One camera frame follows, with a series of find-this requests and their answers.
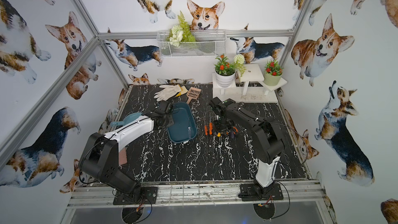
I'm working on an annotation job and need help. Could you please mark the teal storage tray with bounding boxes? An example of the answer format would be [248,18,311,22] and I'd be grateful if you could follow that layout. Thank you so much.
[167,102,198,144]

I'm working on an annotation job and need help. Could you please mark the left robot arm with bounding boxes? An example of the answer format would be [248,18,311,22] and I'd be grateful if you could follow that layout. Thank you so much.
[79,101,174,203]

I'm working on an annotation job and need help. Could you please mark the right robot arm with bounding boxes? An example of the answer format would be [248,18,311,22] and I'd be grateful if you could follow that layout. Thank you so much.
[209,97,285,198]

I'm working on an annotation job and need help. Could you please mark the white work glove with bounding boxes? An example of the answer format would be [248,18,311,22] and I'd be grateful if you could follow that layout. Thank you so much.
[154,85,182,102]

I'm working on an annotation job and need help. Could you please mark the blue dustpan scoop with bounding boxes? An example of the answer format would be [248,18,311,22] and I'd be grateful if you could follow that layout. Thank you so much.
[110,113,142,127]

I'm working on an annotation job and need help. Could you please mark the yellow sponge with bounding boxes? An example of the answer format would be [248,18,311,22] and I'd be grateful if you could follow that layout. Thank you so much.
[175,86,188,97]

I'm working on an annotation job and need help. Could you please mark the white stepped plant stand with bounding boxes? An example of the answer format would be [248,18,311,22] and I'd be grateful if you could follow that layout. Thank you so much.
[212,64,287,103]

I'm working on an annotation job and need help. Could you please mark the brown litter scoop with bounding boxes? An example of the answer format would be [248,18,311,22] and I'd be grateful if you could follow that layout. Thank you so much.
[187,87,202,104]

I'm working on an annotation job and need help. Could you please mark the white pot red flowers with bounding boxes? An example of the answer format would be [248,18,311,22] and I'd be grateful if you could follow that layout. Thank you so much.
[215,54,236,88]

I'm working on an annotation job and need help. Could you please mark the green pot red flowers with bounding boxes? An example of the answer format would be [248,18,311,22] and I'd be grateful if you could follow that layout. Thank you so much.
[264,61,284,86]

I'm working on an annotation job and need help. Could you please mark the pink brush scoop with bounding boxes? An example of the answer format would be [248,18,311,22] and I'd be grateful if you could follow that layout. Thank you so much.
[119,147,127,166]

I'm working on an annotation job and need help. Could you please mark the green fern white flowers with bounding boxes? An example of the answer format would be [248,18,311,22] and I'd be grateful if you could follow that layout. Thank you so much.
[167,11,196,47]

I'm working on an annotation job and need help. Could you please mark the white wire wall basket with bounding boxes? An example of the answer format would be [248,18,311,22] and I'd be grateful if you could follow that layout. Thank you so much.
[157,30,227,58]

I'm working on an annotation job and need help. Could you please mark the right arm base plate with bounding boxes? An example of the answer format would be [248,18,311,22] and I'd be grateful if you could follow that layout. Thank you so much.
[238,183,284,202]

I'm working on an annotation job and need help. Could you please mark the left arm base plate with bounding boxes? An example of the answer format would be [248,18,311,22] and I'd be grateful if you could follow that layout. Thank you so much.
[113,187,158,205]

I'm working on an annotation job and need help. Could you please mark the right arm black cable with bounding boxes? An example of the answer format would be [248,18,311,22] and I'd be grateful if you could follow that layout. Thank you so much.
[267,121,309,166]

